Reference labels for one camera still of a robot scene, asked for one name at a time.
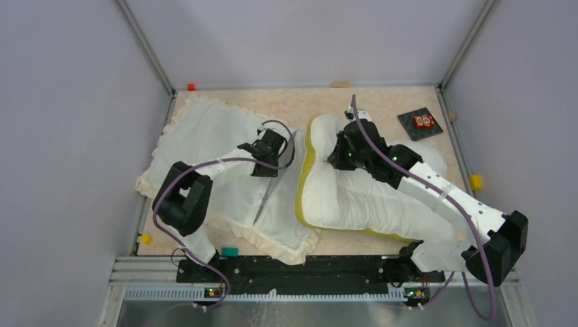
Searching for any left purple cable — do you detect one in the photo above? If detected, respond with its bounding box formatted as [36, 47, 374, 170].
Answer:
[152, 119, 296, 312]

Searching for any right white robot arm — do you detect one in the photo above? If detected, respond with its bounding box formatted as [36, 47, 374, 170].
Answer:
[328, 104, 528, 287]

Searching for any wooden peg back edge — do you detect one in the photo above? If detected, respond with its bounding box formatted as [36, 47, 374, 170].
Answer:
[331, 81, 350, 88]

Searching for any yellow small block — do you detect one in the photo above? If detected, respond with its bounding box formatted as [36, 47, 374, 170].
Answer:
[469, 174, 484, 191]
[138, 234, 153, 245]

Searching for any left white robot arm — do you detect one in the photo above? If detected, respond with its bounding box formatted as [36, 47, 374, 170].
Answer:
[153, 127, 294, 282]

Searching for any yellow small block left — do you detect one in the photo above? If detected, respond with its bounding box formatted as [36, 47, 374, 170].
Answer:
[138, 234, 153, 245]

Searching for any white cable duct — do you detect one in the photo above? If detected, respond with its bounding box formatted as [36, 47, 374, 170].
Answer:
[124, 286, 408, 302]

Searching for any yellow small block right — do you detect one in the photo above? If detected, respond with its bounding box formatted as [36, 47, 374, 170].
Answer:
[469, 174, 484, 191]

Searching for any teal small block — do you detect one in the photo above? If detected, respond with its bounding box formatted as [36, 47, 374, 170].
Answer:
[220, 247, 239, 258]

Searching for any aluminium frame rail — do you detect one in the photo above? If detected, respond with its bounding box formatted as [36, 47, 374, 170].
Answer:
[114, 0, 175, 96]

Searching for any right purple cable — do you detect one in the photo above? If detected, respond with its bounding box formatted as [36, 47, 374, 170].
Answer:
[350, 95, 498, 322]

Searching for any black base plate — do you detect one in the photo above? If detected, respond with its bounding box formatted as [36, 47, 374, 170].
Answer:
[176, 255, 445, 295]

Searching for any dark lego baseplate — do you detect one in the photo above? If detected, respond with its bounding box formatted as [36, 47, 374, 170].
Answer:
[397, 107, 444, 141]

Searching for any purple cable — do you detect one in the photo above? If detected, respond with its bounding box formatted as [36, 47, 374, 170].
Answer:
[152, 119, 296, 312]
[350, 95, 498, 322]

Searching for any white ruffled pillowcase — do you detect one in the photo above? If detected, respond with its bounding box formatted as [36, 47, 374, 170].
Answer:
[136, 97, 318, 265]

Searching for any white pillow yellow edge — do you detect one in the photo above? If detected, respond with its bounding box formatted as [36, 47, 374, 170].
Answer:
[295, 115, 463, 243]

